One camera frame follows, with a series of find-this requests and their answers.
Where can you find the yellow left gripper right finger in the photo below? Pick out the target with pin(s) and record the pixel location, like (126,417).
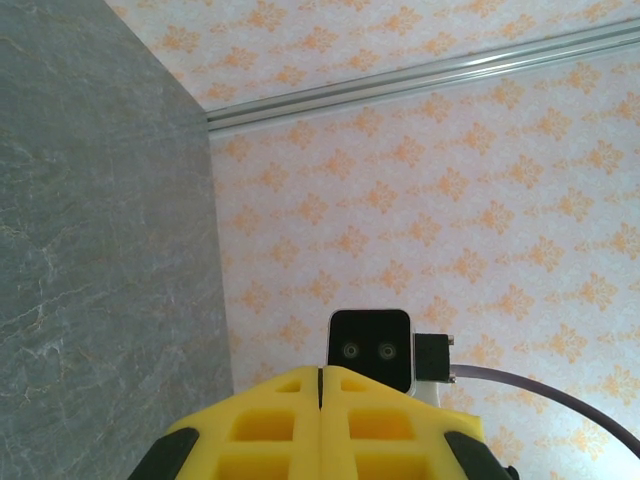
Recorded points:
(390,435)

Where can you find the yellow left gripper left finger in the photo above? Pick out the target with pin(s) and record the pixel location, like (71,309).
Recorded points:
(260,430)

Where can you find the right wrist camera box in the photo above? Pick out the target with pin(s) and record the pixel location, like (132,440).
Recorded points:
(370,345)

